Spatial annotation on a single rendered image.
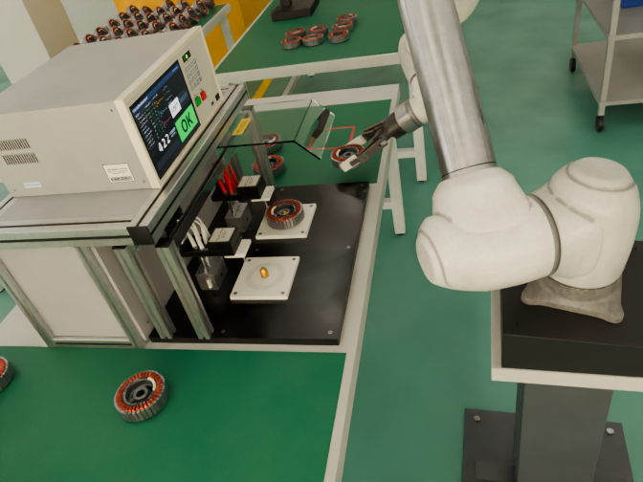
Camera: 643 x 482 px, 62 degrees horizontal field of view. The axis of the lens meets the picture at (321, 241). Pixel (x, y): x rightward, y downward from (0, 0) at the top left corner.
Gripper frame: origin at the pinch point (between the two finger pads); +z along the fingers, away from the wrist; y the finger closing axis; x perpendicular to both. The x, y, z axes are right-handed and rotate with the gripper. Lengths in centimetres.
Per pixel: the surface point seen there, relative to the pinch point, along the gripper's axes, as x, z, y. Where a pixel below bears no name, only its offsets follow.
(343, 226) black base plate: -5.2, 0.8, -30.7
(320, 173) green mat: -0.4, 13.2, 1.7
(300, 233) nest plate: 1.6, 10.1, -35.0
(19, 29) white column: 151, 264, 246
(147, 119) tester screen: 52, 3, -55
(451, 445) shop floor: -85, 17, -50
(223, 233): 20, 15, -52
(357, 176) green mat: -6.9, 1.8, -1.7
